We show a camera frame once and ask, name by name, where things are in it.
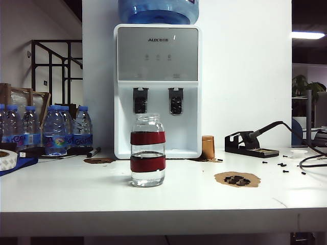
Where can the glass bottle with red bands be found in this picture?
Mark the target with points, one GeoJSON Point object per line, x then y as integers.
{"type": "Point", "coordinates": [147, 139]}

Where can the blue chair back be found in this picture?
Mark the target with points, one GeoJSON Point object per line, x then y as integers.
{"type": "Point", "coordinates": [296, 132]}

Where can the gold brown cylindrical can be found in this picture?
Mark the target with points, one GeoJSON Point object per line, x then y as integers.
{"type": "Point", "coordinates": [208, 146]}

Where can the dark chunks on paper disc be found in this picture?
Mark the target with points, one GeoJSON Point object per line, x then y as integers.
{"type": "Point", "coordinates": [235, 180]}

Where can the black metal stair railing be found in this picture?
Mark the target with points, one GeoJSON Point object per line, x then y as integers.
{"type": "Point", "coordinates": [51, 65]}

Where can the dark equipment on desk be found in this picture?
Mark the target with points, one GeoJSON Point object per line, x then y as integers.
{"type": "Point", "coordinates": [320, 136]}

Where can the blue flat board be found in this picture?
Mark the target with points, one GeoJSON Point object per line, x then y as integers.
{"type": "Point", "coordinates": [25, 163]}

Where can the brown patch with black screws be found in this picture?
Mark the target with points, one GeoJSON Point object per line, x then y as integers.
{"type": "Point", "coordinates": [252, 180]}

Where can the grey vertical post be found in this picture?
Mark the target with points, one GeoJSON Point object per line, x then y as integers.
{"type": "Point", "coordinates": [309, 117]}

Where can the wooden frame with plastic sheet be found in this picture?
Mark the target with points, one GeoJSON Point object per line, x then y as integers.
{"type": "Point", "coordinates": [25, 95]}

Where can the blue water jug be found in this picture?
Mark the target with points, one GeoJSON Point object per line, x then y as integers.
{"type": "Point", "coordinates": [158, 10]}

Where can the dark brown flat patch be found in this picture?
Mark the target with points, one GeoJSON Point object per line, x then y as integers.
{"type": "Point", "coordinates": [99, 160]}

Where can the white AUX water dispenser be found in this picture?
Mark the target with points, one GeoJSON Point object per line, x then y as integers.
{"type": "Point", "coordinates": [158, 51]}

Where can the black box with white label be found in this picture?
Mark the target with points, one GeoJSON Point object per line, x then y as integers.
{"type": "Point", "coordinates": [31, 152]}

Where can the blue cap plastic water bottle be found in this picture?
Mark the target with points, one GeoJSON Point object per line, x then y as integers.
{"type": "Point", "coordinates": [68, 122]}
{"type": "Point", "coordinates": [82, 127]}
{"type": "Point", "coordinates": [31, 125]}
{"type": "Point", "coordinates": [13, 125]}
{"type": "Point", "coordinates": [2, 122]}

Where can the white tape roll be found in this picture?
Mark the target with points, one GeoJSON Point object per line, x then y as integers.
{"type": "Point", "coordinates": [7, 160]}

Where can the large blue cap water bottle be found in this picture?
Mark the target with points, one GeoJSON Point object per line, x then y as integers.
{"type": "Point", "coordinates": [54, 127]}

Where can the black soldering iron stand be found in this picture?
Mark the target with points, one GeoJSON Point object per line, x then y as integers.
{"type": "Point", "coordinates": [237, 145]}

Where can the rectangular ceiling light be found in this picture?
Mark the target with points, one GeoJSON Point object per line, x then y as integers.
{"type": "Point", "coordinates": [307, 35]}

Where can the small white round dish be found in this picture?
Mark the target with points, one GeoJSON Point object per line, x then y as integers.
{"type": "Point", "coordinates": [299, 152]}

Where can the black soldering iron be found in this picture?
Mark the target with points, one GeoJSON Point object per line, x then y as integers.
{"type": "Point", "coordinates": [260, 132]}

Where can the green potted plant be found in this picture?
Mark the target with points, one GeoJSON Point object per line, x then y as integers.
{"type": "Point", "coordinates": [301, 83]}

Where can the black marker pen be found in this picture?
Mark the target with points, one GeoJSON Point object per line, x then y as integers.
{"type": "Point", "coordinates": [93, 151]}

